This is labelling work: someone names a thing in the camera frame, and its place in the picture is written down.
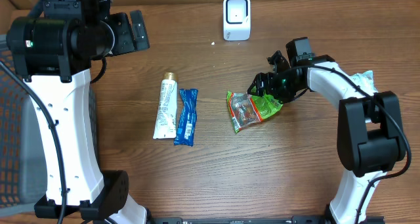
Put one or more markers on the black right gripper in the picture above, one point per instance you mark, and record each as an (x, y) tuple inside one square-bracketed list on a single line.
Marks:
[(258, 83)]

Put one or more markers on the grey plastic basket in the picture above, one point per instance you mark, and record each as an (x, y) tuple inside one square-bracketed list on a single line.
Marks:
[(23, 165)]

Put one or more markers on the white tube with gold cap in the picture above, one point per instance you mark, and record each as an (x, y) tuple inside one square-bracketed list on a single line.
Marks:
[(165, 126)]

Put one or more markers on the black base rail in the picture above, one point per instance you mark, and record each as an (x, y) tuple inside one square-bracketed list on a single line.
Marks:
[(299, 219)]

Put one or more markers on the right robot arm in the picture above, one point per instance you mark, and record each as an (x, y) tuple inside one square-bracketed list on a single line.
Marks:
[(371, 143)]

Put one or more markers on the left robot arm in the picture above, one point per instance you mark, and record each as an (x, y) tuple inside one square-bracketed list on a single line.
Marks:
[(52, 49)]

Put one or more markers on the blue snack wrapper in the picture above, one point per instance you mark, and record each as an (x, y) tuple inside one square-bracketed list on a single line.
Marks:
[(188, 118)]

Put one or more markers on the green snack bag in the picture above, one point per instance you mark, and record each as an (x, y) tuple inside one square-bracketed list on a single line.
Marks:
[(246, 109)]

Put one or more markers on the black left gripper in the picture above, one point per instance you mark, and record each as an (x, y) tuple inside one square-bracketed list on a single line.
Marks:
[(128, 42)]

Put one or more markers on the white barcode scanner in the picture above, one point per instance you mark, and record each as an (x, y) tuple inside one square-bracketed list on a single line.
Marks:
[(236, 20)]

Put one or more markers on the light blue tissue pack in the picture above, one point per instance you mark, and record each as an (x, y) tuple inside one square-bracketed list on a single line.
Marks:
[(365, 81)]

